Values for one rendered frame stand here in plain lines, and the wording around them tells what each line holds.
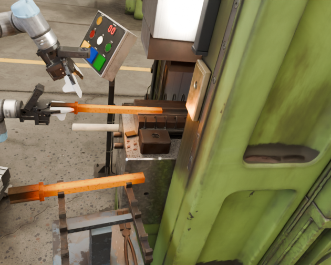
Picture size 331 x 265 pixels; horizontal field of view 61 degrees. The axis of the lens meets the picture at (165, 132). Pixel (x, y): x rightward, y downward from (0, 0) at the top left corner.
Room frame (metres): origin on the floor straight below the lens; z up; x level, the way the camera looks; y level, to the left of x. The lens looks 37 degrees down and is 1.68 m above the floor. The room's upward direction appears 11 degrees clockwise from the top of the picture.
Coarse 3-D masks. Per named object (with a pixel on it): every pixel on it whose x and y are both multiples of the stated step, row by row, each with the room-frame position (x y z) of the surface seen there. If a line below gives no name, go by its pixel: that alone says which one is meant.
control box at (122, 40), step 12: (96, 24) 1.61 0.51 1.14; (108, 24) 1.54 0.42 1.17; (96, 36) 1.55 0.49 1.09; (108, 36) 1.48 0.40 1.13; (120, 36) 1.43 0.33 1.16; (132, 36) 1.45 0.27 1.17; (96, 48) 1.49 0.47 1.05; (120, 48) 1.40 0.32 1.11; (108, 60) 1.37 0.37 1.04; (120, 60) 1.41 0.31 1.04; (96, 72) 1.37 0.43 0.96; (108, 72) 1.36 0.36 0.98
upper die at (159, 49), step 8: (144, 24) 1.08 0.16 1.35; (144, 32) 1.06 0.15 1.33; (144, 40) 1.04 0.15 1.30; (152, 40) 0.96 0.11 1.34; (160, 40) 0.97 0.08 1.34; (168, 40) 0.98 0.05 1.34; (176, 40) 0.98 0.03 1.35; (184, 40) 0.99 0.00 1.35; (144, 48) 1.02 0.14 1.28; (152, 48) 0.96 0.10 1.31; (160, 48) 0.97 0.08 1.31; (168, 48) 0.98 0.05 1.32; (176, 48) 0.99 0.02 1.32; (184, 48) 1.00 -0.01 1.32; (152, 56) 0.96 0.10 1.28; (160, 56) 0.97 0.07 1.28; (168, 56) 0.98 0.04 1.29; (176, 56) 0.99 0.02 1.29; (184, 56) 1.00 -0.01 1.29; (192, 56) 1.01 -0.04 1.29; (200, 56) 1.02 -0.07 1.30
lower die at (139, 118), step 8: (136, 104) 1.09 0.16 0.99; (144, 104) 1.10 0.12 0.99; (152, 104) 1.12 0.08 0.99; (160, 104) 1.13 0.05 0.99; (168, 104) 1.14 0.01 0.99; (176, 104) 1.16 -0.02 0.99; (184, 104) 1.17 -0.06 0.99; (136, 120) 1.02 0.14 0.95; (144, 120) 0.97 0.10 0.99; (152, 120) 0.98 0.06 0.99; (160, 120) 0.99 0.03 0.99; (168, 120) 1.01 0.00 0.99; (184, 120) 1.03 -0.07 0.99; (136, 128) 1.00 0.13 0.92
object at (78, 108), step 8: (56, 104) 0.93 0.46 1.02; (64, 104) 0.94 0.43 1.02; (72, 104) 0.95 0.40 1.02; (80, 104) 0.97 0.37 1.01; (88, 104) 0.98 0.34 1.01; (72, 112) 0.93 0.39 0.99; (88, 112) 0.95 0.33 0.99; (96, 112) 0.96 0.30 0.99; (104, 112) 0.97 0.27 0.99; (112, 112) 0.98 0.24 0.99; (120, 112) 0.99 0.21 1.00; (128, 112) 1.00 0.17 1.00; (136, 112) 1.01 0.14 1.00; (144, 112) 1.02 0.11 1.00; (152, 112) 1.03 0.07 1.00; (160, 112) 1.05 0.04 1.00
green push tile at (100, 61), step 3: (99, 54) 1.43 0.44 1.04; (99, 57) 1.42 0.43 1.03; (102, 57) 1.40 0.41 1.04; (96, 60) 1.42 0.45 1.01; (99, 60) 1.40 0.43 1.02; (102, 60) 1.39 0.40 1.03; (105, 60) 1.38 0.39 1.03; (96, 63) 1.40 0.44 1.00; (99, 63) 1.39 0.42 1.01; (102, 63) 1.37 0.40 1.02; (96, 66) 1.39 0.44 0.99; (99, 66) 1.37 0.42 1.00; (102, 66) 1.37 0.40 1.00; (99, 69) 1.36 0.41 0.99
